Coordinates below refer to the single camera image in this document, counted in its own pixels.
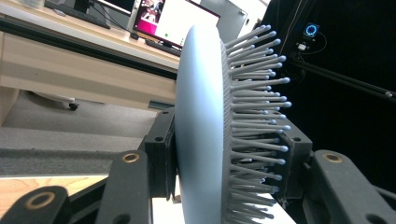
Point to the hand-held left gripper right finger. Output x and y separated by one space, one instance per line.
299 155

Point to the light wooden desk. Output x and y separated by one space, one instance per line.
62 71

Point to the dark computer monitor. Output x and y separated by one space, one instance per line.
118 4

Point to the lit computer monitor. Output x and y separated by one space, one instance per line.
186 21

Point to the black curtain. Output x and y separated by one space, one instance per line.
358 124

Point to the light blue hairbrush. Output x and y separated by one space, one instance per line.
199 124

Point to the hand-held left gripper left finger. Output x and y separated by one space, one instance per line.
160 155

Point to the office chair base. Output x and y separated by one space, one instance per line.
62 100

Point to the small black keyboard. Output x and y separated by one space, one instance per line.
162 47

